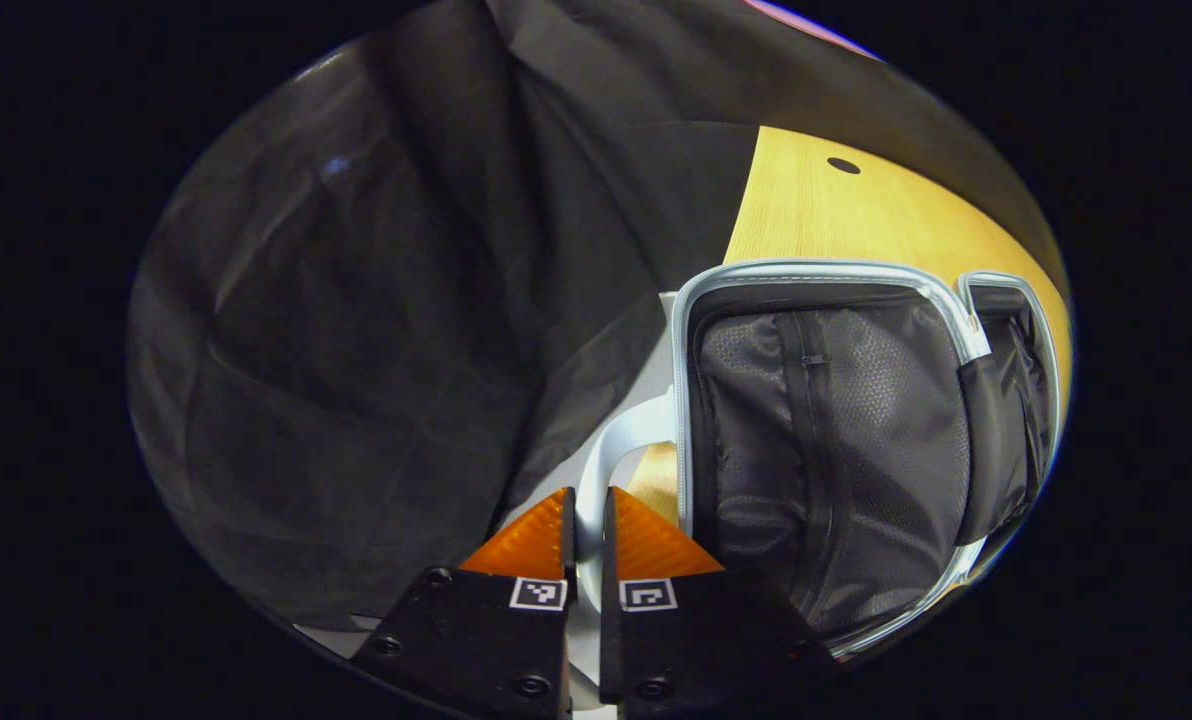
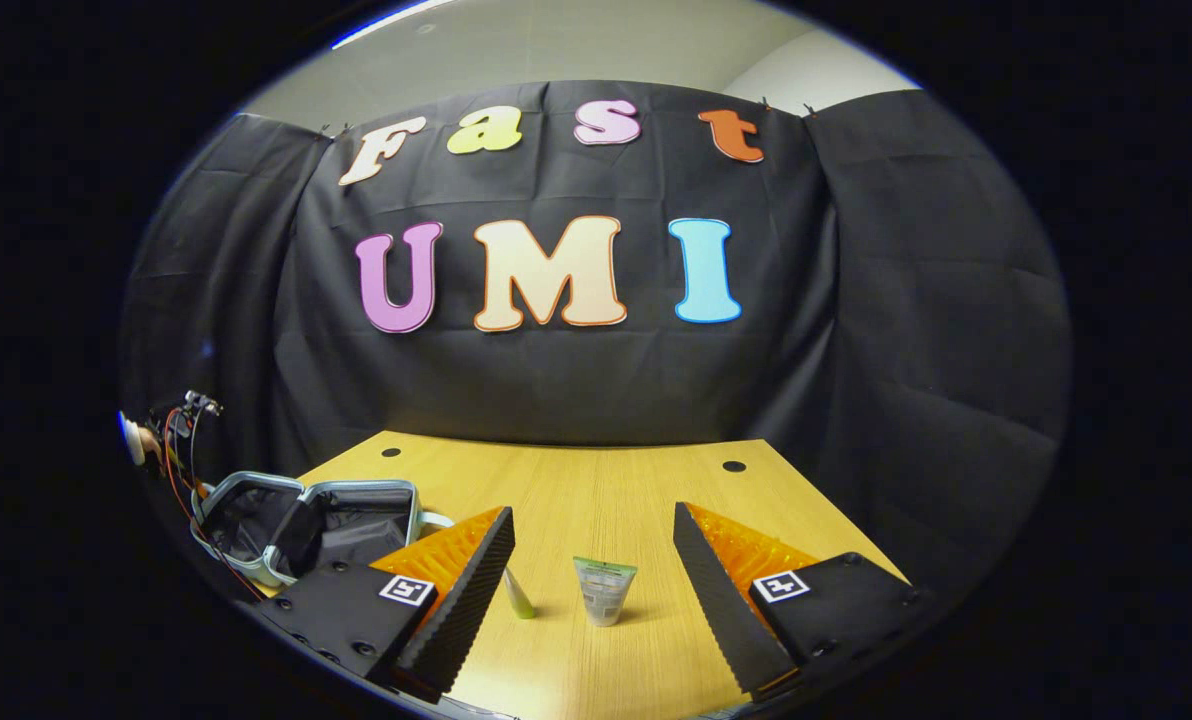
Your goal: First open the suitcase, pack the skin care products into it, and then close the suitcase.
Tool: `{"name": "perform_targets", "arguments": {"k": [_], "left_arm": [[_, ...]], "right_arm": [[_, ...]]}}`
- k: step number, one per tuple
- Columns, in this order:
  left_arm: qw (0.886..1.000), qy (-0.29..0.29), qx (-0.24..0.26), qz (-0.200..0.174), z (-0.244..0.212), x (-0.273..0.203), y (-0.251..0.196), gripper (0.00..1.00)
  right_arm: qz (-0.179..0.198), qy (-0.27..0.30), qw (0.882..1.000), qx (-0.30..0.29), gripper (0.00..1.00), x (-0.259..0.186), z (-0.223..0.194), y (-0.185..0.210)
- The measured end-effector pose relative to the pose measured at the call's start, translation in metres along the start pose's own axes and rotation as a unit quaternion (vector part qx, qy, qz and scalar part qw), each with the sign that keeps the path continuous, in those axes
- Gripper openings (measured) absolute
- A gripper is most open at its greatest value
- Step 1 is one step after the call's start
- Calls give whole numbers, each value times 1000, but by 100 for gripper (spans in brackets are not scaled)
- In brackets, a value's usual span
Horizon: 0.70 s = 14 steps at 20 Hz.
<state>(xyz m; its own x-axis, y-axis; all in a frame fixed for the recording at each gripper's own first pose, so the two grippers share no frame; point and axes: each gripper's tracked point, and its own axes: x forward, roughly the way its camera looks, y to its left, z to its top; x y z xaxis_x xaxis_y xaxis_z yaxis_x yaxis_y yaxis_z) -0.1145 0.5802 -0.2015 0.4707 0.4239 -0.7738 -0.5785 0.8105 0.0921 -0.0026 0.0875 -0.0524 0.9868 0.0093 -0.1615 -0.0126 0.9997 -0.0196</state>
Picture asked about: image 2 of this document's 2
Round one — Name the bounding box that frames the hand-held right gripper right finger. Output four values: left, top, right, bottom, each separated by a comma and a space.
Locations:
673, 502, 925, 699

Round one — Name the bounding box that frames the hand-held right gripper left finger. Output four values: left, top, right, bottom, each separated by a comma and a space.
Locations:
256, 505, 517, 703

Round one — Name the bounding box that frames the wide white green skin care tube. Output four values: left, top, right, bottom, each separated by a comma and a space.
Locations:
572, 556, 639, 628

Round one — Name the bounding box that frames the white suitcase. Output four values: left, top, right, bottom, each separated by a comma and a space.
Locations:
191, 470, 455, 591

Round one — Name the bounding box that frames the black backdrop cloth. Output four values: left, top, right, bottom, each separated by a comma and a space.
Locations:
119, 80, 1072, 601

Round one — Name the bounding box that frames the slim green skin care tube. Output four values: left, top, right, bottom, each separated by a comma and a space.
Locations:
501, 565, 537, 621

